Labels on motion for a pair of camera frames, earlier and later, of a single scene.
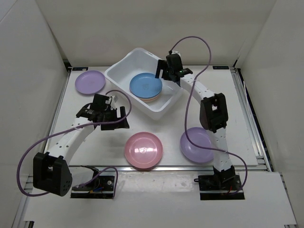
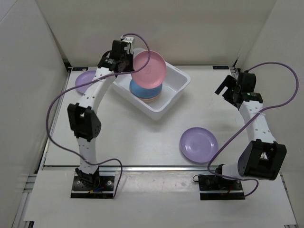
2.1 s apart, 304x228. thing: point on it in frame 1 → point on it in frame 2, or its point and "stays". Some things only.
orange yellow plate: x=151 y=99 stays
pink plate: x=143 y=150 → x=153 y=75
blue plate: x=145 y=93 stays
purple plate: x=201 y=137 stays
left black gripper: x=123 y=124 → x=130 y=55
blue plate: x=145 y=85 stays
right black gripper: x=162 y=65 → x=230 y=82
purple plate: x=90 y=82 stays
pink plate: x=150 y=99 stays
